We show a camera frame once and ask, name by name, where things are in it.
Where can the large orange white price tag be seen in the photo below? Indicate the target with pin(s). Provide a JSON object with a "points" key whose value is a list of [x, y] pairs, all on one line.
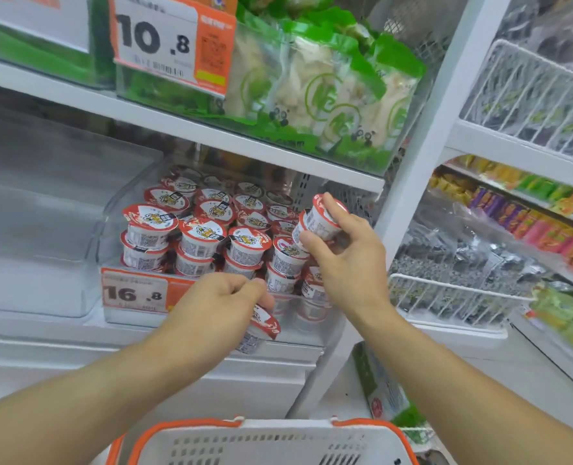
{"points": [[170, 38]]}

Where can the person's right thumb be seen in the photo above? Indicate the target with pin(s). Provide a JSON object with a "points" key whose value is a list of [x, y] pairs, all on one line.
{"points": [[315, 246]]}

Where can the pile of light green packets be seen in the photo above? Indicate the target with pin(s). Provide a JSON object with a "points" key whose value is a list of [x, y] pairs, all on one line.
{"points": [[565, 314]]}

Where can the clear bin with green goods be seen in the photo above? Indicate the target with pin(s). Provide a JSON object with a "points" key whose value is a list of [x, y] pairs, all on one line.
{"points": [[29, 58]]}

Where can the person's right hand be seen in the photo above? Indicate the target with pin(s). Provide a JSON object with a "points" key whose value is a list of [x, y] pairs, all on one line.
{"points": [[354, 271]]}

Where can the white orange shopping basket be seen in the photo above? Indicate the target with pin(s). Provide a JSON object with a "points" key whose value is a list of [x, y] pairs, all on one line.
{"points": [[267, 443]]}

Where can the person's right forearm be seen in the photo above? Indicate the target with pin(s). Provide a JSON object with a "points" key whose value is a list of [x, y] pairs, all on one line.
{"points": [[456, 397]]}

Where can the row of colourful snack packets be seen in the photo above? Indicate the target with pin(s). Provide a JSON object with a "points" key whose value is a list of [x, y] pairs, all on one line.
{"points": [[524, 208]]}

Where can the clear plastic cup bin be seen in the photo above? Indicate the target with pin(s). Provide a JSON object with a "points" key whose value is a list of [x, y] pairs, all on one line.
{"points": [[310, 324]]}

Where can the clear plastic packet bin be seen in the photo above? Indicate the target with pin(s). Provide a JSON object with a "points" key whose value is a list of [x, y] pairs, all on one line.
{"points": [[267, 125]]}

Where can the small red-lidded white cup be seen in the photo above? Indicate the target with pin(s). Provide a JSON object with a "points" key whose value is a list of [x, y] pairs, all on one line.
{"points": [[260, 331], [321, 222], [300, 227]]}

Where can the pile of green white packets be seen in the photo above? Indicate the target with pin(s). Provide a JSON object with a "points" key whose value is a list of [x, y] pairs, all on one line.
{"points": [[315, 87]]}

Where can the white paper shelf label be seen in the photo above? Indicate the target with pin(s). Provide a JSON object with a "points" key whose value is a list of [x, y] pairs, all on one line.
{"points": [[29, 19]]}

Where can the stack of red-lidded cups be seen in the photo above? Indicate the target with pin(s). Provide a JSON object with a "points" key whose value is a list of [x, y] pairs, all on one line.
{"points": [[204, 232]]}

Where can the green white flat packet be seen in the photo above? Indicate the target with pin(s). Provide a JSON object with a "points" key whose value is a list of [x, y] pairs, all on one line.
{"points": [[381, 387]]}

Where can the pile of dark snack packets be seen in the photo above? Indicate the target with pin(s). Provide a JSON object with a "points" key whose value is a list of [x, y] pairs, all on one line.
{"points": [[461, 256], [553, 33]]}

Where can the white shelf upright post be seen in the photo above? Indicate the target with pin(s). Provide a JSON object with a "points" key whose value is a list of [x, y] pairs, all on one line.
{"points": [[427, 125]]}

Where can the white shelf board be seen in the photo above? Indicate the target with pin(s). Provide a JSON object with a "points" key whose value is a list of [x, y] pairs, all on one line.
{"points": [[170, 125], [73, 334]]}

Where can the person's left forearm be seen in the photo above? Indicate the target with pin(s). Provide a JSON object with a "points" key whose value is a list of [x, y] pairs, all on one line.
{"points": [[83, 401]]}

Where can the person's left hand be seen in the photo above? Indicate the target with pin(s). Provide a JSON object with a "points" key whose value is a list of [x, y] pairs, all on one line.
{"points": [[209, 319]]}

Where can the person's left fingers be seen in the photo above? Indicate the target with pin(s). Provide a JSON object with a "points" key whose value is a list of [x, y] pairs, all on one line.
{"points": [[247, 288]]}

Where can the empty clear plastic bin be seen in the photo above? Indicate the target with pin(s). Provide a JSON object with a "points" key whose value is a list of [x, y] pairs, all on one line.
{"points": [[39, 213]]}

